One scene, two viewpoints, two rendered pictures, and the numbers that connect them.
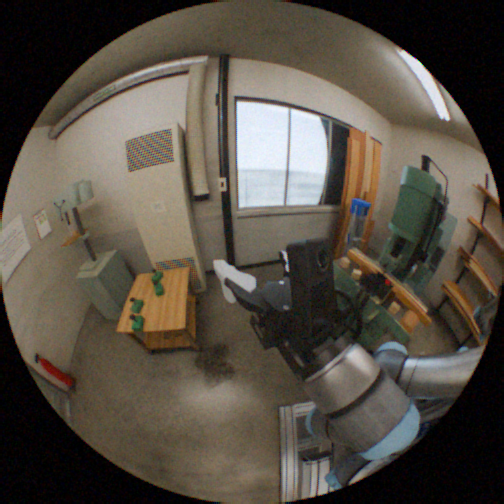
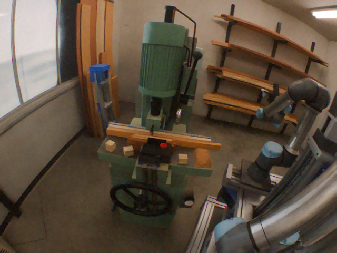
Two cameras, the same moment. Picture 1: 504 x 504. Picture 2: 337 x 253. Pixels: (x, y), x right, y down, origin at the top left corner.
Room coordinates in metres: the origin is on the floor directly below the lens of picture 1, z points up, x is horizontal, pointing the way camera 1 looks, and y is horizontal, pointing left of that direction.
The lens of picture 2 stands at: (0.14, -0.11, 1.43)
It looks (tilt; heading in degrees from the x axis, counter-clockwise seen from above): 32 degrees down; 289
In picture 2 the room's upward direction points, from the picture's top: 9 degrees clockwise
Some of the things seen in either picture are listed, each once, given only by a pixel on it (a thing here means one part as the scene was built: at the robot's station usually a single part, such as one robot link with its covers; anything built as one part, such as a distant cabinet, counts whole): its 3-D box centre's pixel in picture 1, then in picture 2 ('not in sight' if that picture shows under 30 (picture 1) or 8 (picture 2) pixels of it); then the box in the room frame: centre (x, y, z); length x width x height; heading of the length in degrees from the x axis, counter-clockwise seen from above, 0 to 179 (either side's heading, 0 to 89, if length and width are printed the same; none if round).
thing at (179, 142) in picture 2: (389, 284); (163, 139); (0.38, -0.74, 0.92); 0.67 x 0.02 x 0.04; 20
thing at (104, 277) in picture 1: (93, 256); not in sight; (0.81, 1.69, 0.79); 0.62 x 0.48 x 1.58; 103
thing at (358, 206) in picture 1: (350, 250); (106, 117); (1.25, -1.16, 0.58); 0.27 x 0.25 x 1.16; 17
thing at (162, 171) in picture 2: (369, 295); (153, 164); (0.34, -0.55, 0.92); 0.15 x 0.13 x 0.09; 20
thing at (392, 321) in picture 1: (372, 295); (155, 158); (0.37, -0.63, 0.87); 0.61 x 0.30 x 0.06; 20
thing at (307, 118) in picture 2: not in sight; (302, 129); (-0.37, -0.89, 1.19); 0.15 x 0.12 x 0.55; 14
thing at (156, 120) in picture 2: (391, 262); (155, 119); (0.44, -0.74, 1.03); 0.14 x 0.07 x 0.09; 110
